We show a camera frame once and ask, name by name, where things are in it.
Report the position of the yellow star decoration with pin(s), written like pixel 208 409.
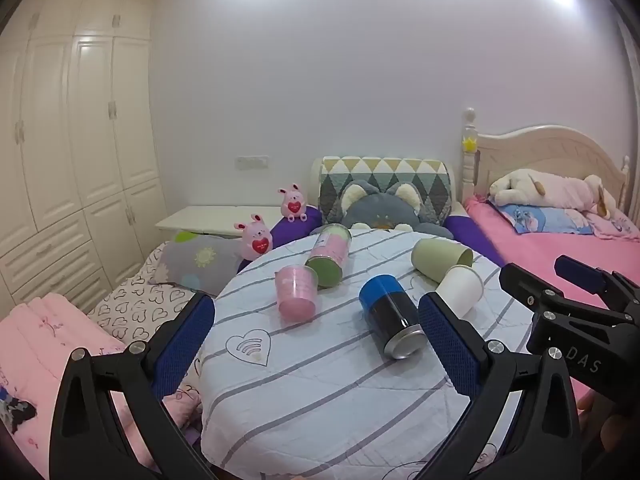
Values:
pixel 469 144

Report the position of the white wardrobe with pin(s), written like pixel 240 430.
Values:
pixel 50 135

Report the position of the green cup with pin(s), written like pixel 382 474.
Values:
pixel 437 257

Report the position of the grey cat cushion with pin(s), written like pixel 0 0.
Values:
pixel 380 210

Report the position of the pink plush animal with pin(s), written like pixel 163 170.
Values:
pixel 570 192

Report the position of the diamond patterned quilted cover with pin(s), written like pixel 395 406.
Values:
pixel 380 170

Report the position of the pink plush toy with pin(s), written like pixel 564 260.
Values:
pixel 294 205
pixel 256 240

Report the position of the white paper cup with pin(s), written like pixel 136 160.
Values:
pixel 462 287

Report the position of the pink quilt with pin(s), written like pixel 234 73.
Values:
pixel 35 340

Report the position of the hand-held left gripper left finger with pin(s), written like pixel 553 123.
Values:
pixel 186 341

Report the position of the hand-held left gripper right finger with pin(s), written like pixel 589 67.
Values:
pixel 447 345

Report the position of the white plush dog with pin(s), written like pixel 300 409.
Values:
pixel 515 185

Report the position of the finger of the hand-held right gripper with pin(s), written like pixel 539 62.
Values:
pixel 580 269
pixel 530 285

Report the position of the blue and black can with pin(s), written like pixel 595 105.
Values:
pixel 390 310

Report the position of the pink patterned pillow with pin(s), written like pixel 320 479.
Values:
pixel 617 225

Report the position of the pink plastic cup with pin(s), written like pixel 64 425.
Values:
pixel 296 292

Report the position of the pink bed sheet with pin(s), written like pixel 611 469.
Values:
pixel 525 252

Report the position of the pink and green can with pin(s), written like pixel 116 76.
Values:
pixel 330 252

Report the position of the person's right hand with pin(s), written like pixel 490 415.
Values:
pixel 617 427

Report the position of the blue cartoon pillow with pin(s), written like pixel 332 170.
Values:
pixel 545 217

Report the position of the striped tablecloth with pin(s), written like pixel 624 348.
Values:
pixel 310 390

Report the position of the heart print blanket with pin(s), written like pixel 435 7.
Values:
pixel 130 307

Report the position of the white desk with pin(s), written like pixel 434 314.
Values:
pixel 210 217

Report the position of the cream bed headboard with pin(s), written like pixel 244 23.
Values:
pixel 540 152

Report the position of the grey sun print pillow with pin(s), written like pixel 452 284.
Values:
pixel 200 260

